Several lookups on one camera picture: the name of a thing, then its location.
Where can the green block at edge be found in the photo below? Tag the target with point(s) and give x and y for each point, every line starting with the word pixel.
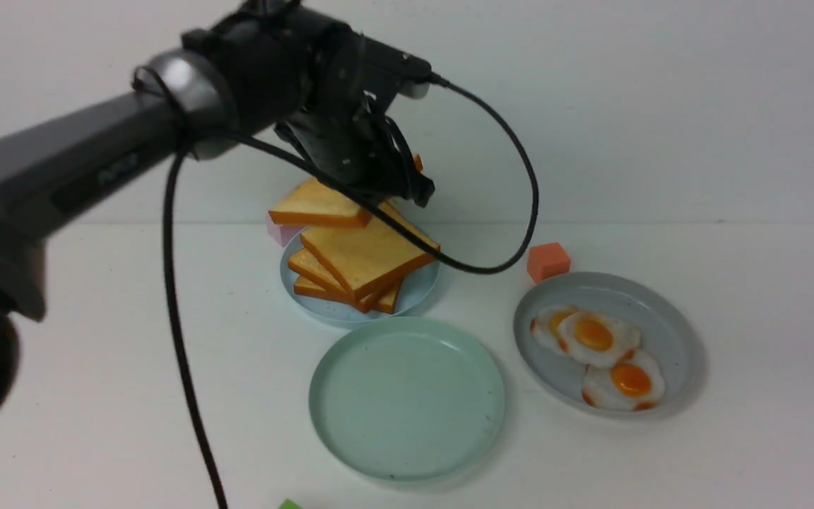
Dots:
pixel 289 504

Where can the fried egg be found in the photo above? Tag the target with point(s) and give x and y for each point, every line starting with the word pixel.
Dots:
pixel 635 383
pixel 545 328
pixel 595 340

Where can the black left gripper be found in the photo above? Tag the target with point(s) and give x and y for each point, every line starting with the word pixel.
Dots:
pixel 298 70

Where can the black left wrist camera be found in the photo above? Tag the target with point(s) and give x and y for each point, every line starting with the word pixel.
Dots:
pixel 387 71

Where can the light blue bread plate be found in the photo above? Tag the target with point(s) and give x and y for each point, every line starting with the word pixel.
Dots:
pixel 416 290

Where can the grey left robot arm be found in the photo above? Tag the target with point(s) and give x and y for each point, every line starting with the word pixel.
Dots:
pixel 54 172

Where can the pink cube block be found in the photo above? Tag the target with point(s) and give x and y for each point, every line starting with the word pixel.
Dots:
pixel 280 233

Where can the grey egg plate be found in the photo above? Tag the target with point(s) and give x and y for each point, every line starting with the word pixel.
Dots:
pixel 667 335

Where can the orange cube block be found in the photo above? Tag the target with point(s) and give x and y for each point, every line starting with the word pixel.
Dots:
pixel 546 261

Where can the mint green centre plate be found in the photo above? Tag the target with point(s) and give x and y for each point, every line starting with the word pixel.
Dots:
pixel 407 400

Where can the toast slice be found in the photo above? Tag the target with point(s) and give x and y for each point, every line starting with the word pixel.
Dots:
pixel 385 301
pixel 313 205
pixel 307 267
pixel 364 260

